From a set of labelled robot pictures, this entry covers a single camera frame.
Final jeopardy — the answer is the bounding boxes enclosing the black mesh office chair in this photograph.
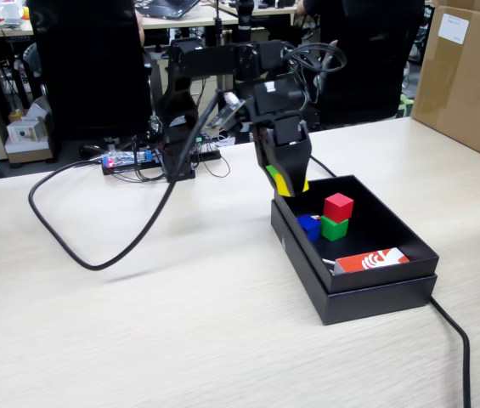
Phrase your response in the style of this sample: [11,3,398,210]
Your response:
[294,0,426,128]
[26,0,155,141]

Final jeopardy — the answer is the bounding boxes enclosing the yellow wooden cube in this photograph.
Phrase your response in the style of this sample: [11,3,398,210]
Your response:
[274,172,310,198]

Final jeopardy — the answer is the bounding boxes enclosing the green and black item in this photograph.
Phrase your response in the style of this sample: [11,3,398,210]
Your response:
[396,93,415,119]

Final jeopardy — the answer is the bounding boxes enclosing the electronics board with wires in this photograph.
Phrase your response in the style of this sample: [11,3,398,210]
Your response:
[101,148,223,176]

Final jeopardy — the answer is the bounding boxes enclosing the red wooden cube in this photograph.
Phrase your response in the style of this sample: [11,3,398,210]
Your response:
[323,193,355,224]

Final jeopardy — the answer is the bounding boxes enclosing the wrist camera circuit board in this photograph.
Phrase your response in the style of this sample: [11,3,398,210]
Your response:
[205,91,247,131]

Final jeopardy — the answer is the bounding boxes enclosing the small white carton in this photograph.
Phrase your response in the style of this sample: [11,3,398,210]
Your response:
[4,116,53,165]

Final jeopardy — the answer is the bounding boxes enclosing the pink and blue controller board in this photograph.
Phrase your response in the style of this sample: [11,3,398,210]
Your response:
[101,149,154,167]

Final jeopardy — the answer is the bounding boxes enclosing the thick black camera cable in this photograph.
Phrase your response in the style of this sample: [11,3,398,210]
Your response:
[28,92,223,272]

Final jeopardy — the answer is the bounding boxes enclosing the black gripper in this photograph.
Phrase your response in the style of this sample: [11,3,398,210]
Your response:
[245,73,313,198]

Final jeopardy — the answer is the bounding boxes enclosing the white shipping label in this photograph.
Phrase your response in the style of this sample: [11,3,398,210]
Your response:
[438,12,471,44]

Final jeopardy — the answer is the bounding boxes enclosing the large brown cardboard box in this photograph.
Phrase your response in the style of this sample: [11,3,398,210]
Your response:
[409,0,480,170]

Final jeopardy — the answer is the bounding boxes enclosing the black laptop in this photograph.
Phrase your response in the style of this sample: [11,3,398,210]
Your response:
[134,0,202,20]

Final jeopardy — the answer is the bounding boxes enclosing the blue wooden cube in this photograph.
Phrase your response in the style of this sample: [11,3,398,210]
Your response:
[296,214,322,242]

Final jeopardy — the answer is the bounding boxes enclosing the orange and white card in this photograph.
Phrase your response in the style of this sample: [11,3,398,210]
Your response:
[334,246,410,276]

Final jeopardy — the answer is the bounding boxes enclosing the black cardboard box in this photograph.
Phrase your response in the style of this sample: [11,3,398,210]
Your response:
[272,173,441,294]

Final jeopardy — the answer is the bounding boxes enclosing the thin black wrist cables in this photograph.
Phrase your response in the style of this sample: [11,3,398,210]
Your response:
[282,42,348,74]

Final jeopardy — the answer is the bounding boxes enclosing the green wooden cube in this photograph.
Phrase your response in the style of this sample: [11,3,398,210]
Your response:
[319,215,350,242]

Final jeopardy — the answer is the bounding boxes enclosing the black open box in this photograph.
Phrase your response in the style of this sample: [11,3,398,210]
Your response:
[269,199,438,326]

